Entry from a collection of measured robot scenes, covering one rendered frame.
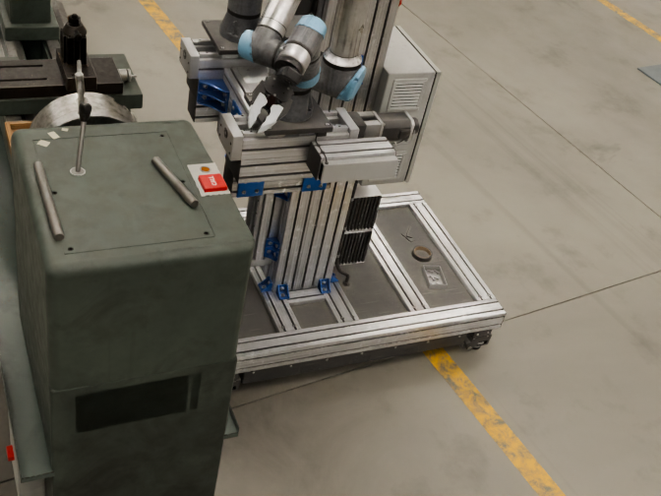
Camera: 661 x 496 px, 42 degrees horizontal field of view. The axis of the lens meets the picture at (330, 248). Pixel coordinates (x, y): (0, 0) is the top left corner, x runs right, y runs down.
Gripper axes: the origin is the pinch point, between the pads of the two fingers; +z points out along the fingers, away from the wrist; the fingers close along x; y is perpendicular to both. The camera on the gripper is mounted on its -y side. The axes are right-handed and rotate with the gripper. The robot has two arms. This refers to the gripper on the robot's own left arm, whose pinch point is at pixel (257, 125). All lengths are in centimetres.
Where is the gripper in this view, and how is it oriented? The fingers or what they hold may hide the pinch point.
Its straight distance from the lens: 203.4
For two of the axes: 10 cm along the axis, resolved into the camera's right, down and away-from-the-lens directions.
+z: -3.9, 8.1, -4.4
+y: -4.2, 2.7, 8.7
